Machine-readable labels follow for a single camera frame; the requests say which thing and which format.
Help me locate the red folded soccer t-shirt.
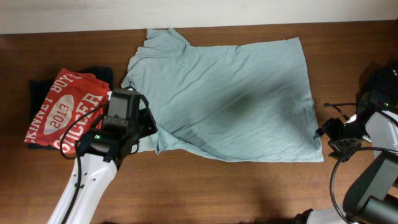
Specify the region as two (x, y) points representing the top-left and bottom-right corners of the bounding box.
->
(24, 67), (111, 154)

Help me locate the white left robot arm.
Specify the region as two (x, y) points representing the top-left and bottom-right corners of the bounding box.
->
(48, 106), (157, 223)

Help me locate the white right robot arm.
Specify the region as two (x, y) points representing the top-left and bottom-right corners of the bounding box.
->
(293, 107), (397, 223)

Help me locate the black crumpled clothes pile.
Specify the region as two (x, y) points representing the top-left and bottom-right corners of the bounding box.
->
(356, 60), (397, 114)

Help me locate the light blue t-shirt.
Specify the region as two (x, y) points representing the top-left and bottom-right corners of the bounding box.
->
(121, 29), (323, 162)

